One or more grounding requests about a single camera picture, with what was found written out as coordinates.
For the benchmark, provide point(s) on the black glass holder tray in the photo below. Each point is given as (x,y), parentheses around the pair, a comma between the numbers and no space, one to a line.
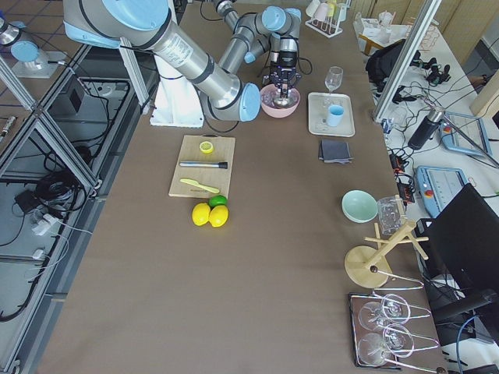
(356,301)

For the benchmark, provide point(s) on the stainless steel ice scoop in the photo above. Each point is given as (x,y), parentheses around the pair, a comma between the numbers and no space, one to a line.
(280,101)

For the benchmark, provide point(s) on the clear ice cubes pile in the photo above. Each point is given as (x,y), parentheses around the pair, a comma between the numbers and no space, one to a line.
(266,98)

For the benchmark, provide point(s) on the pink bowl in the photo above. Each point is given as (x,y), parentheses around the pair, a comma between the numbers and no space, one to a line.
(276,112)

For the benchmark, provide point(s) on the clear wine glass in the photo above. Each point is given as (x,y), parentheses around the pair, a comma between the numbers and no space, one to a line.
(332,81)

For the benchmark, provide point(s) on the upper whole yellow lemon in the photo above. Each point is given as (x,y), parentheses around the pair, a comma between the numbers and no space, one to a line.
(200,214)

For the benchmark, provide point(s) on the whole yellow lemon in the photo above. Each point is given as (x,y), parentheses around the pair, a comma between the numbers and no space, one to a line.
(200,214)
(218,216)

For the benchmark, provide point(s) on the half lemon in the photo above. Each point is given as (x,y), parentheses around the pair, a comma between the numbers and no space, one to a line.
(206,147)

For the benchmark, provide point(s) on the wooden mug tree stand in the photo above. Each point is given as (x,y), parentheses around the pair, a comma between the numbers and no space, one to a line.
(369,268)

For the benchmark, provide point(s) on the bamboo cutting board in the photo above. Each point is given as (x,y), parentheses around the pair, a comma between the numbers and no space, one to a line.
(220,178)

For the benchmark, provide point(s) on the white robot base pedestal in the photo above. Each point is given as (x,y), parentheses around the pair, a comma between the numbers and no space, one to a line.
(176,103)

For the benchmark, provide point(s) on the yellow plastic knife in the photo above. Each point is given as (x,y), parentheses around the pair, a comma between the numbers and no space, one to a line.
(198,185)

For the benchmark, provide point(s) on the black monitor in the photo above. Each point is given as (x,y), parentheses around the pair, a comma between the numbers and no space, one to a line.
(464,238)

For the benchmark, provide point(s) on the steel muddler black tip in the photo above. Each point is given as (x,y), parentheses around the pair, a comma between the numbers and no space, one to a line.
(203,164)

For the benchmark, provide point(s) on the green lime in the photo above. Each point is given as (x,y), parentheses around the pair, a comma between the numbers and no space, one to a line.
(218,200)

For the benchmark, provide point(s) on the folded grey cloth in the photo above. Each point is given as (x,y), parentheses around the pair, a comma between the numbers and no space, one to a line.
(334,152)

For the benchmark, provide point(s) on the cream rabbit serving tray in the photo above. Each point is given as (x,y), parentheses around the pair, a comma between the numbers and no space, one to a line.
(317,115)

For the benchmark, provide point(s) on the hanging wine glass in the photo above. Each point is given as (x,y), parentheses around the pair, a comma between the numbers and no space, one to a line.
(391,346)
(381,311)

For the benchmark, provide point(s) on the light blue plastic cup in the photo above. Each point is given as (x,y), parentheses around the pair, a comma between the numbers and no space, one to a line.
(335,113)

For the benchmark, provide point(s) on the white wire cup rack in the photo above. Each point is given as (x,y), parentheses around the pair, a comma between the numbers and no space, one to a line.
(328,28)

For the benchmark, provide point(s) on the pale green bowl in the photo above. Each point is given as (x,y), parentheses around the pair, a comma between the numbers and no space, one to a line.
(359,206)

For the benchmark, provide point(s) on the hanging wine glass upper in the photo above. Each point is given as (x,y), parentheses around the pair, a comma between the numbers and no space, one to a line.
(381,311)

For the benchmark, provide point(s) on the black backpack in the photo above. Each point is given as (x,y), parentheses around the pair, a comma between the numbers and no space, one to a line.
(381,63)

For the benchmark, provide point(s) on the clear glass mug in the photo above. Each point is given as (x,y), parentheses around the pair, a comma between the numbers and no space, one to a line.
(391,214)

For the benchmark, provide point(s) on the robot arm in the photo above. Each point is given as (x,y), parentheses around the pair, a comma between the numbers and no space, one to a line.
(274,31)
(148,26)

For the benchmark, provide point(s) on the blue teach pendant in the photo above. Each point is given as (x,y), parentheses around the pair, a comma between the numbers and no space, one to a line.
(456,127)
(438,186)

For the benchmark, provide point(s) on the black water bottle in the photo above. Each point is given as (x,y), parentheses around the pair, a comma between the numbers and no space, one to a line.
(426,128)

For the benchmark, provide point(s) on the hanging wine glass lower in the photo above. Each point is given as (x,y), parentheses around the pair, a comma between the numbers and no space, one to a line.
(391,346)

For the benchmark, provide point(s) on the lower whole yellow lemon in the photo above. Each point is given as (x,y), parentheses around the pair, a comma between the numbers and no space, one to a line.
(218,216)

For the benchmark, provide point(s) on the pink plastic cup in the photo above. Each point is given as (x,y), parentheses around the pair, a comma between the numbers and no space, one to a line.
(321,11)

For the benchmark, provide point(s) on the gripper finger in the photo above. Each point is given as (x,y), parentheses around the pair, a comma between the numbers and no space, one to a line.
(280,89)
(291,86)

